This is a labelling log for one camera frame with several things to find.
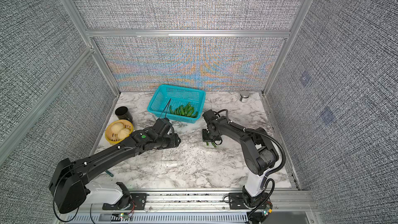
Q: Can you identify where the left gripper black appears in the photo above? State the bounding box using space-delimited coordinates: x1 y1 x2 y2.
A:
156 132 183 150

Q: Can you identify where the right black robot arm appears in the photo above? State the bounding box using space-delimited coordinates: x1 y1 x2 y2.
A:
202 109 287 209

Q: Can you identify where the black cup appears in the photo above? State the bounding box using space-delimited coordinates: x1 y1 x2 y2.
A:
115 106 133 123

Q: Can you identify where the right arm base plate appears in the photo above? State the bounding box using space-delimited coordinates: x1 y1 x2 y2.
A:
228 192 252 210

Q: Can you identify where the front aluminium rail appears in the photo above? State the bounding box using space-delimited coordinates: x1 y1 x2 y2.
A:
54 189 323 224

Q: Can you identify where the teal plastic basket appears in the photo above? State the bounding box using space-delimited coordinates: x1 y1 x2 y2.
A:
147 85 206 123

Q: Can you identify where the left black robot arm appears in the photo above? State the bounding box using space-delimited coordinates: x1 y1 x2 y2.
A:
49 118 181 214

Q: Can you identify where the white bun right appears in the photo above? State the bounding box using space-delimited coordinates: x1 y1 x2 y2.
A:
117 128 131 140

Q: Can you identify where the yellow steamer basket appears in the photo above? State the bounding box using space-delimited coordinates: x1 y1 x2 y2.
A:
105 120 134 145

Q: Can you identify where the small metal tin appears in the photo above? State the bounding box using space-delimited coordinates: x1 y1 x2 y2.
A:
239 90 250 103

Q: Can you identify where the white bun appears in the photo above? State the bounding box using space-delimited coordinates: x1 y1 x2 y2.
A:
117 128 131 140
110 122 125 135

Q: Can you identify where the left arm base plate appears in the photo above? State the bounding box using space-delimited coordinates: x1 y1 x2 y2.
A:
102 193 147 211

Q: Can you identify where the white bun left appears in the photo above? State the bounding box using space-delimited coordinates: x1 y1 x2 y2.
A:
110 122 125 135

